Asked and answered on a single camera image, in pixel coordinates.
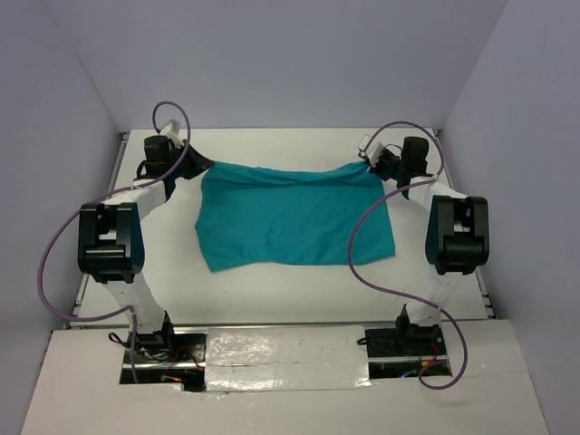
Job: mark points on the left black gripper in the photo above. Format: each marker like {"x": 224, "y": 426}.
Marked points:
{"x": 198, "y": 163}

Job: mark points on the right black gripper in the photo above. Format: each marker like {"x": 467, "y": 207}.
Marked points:
{"x": 377, "y": 169}

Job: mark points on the teal t shirt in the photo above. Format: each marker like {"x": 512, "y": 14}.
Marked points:
{"x": 298, "y": 218}

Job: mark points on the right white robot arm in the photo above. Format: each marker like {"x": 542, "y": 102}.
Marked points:
{"x": 457, "y": 235}

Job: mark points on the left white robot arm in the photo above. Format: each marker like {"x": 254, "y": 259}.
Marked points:
{"x": 110, "y": 242}

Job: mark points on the silver taped panel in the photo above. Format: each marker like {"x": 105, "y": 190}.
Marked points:
{"x": 318, "y": 358}

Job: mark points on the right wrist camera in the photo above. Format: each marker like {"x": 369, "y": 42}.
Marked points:
{"x": 370, "y": 149}

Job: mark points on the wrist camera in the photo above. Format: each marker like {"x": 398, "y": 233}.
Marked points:
{"x": 370, "y": 149}
{"x": 171, "y": 130}

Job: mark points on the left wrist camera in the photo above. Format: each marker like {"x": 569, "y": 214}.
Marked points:
{"x": 171, "y": 130}

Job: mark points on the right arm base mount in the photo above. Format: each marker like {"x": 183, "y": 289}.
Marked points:
{"x": 403, "y": 350}

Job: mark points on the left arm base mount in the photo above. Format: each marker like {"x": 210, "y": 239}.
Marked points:
{"x": 182, "y": 362}

